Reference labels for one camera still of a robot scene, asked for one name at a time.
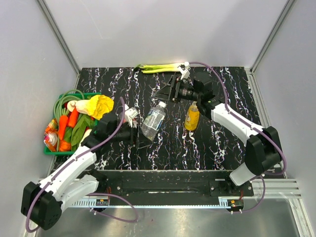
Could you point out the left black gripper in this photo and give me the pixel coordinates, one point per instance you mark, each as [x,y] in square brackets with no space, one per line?
[136,138]

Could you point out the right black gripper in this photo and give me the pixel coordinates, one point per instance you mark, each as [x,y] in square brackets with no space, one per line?
[171,91]

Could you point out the clear bottle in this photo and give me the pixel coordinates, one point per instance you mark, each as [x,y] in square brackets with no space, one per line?
[153,121]

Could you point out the yellow juice bottle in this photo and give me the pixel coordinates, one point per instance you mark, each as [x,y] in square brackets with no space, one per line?
[192,117]

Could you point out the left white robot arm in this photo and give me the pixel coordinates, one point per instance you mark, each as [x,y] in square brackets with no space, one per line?
[43,203]

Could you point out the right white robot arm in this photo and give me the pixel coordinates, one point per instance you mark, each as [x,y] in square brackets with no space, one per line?
[262,145]

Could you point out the green leek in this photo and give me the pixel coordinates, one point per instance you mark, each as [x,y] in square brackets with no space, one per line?
[151,69]

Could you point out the yellow toy cabbage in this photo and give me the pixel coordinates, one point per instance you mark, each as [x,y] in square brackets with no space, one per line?
[96,106]

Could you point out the green toy leafy vegetable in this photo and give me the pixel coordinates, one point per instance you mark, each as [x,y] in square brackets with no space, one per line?
[74,135]

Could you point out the orange toy carrot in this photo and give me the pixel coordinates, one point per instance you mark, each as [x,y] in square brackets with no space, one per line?
[63,122]
[73,118]

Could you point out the colourful snack packet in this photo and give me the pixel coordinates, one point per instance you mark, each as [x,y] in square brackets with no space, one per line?
[51,135]

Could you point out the green plastic basket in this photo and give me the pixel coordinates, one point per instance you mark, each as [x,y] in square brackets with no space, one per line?
[60,108]

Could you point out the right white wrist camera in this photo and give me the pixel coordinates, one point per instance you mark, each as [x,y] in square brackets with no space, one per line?
[184,69]

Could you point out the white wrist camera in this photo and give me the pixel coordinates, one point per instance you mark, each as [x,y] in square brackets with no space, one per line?
[130,114]
[184,69]

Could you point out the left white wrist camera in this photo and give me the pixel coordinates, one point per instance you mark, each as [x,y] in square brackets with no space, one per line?
[130,114]

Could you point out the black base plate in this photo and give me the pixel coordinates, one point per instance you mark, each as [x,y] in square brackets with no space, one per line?
[170,188]

